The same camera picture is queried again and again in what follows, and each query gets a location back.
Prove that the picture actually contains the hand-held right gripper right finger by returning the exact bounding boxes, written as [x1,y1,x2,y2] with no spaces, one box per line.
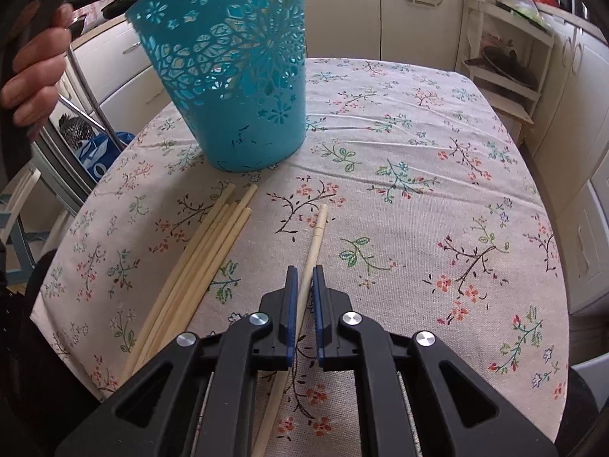
[311,267,557,457]

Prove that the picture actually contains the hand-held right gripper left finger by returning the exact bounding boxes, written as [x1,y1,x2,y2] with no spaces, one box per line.
[54,267,299,457]

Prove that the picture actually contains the pale bamboo chopstick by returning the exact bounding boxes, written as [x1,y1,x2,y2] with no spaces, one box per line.
[250,204,330,457]

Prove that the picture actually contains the pile of bamboo chopsticks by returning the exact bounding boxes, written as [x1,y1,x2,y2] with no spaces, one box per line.
[116,182,260,386]

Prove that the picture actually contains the teal perforated plastic basket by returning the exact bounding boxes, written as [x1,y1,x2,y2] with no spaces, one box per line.
[124,0,308,173]

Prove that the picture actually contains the person's left hand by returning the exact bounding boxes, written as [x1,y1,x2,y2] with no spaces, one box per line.
[2,4,73,139]

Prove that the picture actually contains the blue and white wooden shelf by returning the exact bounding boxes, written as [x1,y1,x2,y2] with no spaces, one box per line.
[0,162,72,277]

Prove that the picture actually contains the blue white printed bag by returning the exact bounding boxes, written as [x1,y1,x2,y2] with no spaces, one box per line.
[76,131,136,182]

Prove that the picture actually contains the floral tablecloth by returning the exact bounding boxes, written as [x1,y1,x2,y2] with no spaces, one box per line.
[29,57,569,443]

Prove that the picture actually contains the cream stove-side base cabinets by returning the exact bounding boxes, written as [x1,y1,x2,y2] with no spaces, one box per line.
[71,19,172,153]

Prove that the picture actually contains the cream window-side base cabinets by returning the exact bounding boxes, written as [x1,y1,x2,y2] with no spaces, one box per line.
[304,0,477,74]

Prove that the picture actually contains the dark pan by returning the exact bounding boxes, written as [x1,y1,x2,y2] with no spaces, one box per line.
[469,45,538,89]

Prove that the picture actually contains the white shelf rack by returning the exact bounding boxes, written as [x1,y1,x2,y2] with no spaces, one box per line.
[457,0,557,127]

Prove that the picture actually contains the cream tall side cabinets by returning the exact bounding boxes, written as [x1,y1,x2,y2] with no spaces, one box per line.
[518,5,609,315]

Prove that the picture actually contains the clear bag of greens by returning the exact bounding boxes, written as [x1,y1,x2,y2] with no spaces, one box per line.
[495,0,543,17]

